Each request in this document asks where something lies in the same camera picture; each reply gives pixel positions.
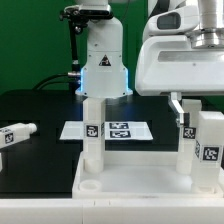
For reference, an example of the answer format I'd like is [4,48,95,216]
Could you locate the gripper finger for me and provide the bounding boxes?
[168,92,184,127]

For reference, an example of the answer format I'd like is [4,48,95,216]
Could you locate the white left fence piece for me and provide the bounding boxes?
[0,153,3,172]

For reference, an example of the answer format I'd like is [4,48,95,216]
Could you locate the black camera on stand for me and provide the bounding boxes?
[59,3,113,91]

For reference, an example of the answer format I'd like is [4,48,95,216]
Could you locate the white front fence bar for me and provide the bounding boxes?
[0,198,224,224]

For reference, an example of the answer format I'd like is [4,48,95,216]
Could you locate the white square desk top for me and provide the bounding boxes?
[72,151,224,199]

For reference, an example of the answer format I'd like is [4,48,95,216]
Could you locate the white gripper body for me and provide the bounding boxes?
[135,4,224,96]

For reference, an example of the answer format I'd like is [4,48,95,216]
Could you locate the white marker base sheet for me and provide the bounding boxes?
[60,121,153,141]

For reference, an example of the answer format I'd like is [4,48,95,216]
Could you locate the black cable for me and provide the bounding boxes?
[32,73,81,91]

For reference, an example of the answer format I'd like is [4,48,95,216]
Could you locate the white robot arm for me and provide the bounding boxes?
[72,0,224,126]

